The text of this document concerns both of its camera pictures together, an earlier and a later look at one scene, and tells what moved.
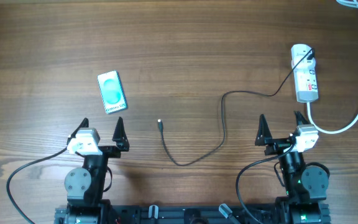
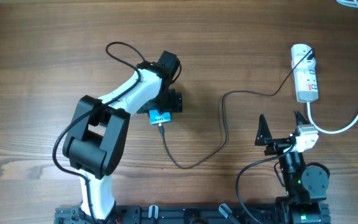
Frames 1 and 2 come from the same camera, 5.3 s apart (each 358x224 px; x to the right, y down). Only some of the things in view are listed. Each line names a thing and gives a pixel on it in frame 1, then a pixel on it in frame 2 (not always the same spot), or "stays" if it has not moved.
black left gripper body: (111, 152) -> (167, 102)
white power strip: (305, 74) stays
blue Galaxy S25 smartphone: (112, 93) -> (155, 117)
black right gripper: (265, 137) stays
